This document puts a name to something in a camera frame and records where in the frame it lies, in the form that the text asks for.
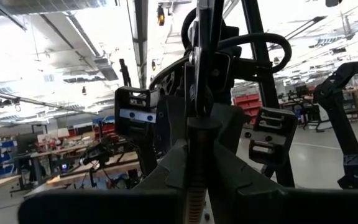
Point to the grey ceiling pipe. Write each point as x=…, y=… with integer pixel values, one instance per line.
x=26, y=100

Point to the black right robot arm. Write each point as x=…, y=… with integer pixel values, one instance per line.
x=267, y=93

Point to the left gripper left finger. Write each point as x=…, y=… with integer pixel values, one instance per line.
x=104, y=207

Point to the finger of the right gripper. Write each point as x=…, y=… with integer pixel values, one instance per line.
x=228, y=130
x=169, y=124

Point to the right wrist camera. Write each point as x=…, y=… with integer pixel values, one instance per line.
x=230, y=40

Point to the wooden workbench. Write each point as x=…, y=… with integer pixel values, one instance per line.
x=117, y=166

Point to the black screw clamp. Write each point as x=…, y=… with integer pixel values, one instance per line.
x=208, y=62

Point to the red storage bins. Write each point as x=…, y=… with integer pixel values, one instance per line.
x=247, y=102

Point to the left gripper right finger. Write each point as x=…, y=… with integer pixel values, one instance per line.
x=275, y=207

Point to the black angled rig strut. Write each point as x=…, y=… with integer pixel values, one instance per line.
x=343, y=133

